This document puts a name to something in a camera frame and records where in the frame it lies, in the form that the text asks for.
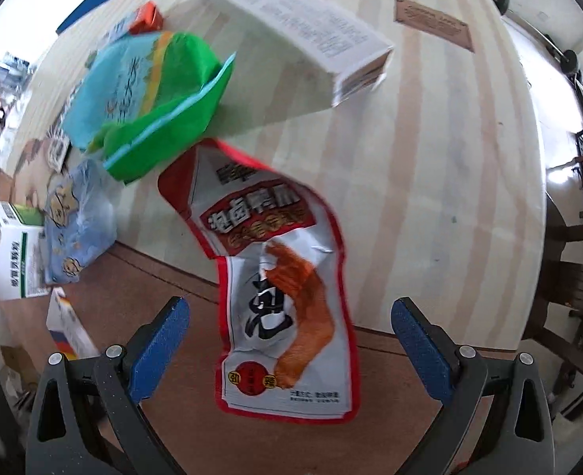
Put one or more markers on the white box with coloured stripes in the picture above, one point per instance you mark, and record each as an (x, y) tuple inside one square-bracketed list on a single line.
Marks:
[(68, 326)]

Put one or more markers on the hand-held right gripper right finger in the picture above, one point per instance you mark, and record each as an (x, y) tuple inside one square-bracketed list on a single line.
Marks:
[(420, 351)]

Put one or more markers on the small orange packet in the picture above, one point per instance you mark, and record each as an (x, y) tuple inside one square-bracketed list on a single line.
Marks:
[(148, 17)]

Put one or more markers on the white green medicine box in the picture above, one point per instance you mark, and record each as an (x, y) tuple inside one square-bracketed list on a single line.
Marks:
[(14, 257)]

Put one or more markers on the light blue tissue pack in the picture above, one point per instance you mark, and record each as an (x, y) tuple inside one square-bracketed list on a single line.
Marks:
[(73, 222)]

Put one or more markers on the green blue snack bag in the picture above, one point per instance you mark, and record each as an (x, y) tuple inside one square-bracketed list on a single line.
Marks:
[(172, 109)]

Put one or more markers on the dark wooden chair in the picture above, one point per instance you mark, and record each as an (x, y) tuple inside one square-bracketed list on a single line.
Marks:
[(573, 282)]

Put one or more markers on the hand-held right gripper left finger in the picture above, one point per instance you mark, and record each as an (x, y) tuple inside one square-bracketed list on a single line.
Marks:
[(160, 351)]

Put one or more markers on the pink striped tablecloth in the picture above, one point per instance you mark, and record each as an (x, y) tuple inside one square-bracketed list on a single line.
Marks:
[(420, 183)]

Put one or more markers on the long white paper box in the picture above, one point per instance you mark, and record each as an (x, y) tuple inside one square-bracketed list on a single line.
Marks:
[(296, 24)]

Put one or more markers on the red white snack packet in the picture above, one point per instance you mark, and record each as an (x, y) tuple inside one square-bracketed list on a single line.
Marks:
[(271, 282)]

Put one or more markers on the barbell with black weights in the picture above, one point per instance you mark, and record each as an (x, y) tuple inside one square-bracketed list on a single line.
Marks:
[(567, 59)]

